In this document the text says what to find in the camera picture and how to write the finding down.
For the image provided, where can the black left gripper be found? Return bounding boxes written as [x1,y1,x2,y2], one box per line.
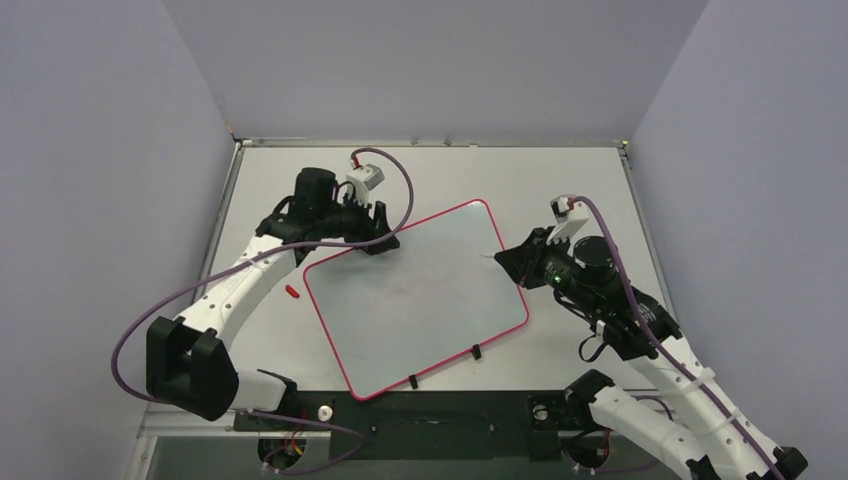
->
[317,190,399,255]

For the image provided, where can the pink-framed whiteboard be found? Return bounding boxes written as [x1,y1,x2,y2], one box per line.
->
[303,199,530,401]

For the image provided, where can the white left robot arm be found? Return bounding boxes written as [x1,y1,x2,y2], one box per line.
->
[145,164,400,430]

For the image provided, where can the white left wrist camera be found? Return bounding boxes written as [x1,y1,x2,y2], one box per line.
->
[345,164,385,206]

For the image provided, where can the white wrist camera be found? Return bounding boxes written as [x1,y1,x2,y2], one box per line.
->
[345,164,385,206]
[546,194,590,245]

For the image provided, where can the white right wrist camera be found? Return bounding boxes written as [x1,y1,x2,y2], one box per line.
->
[546,194,590,245]

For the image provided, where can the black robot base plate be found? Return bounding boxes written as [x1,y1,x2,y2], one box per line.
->
[234,390,610,463]

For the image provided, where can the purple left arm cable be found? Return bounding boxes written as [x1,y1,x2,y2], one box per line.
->
[109,147,416,405]

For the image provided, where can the aluminium table edge frame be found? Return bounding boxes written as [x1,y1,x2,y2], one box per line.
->
[125,137,743,480]

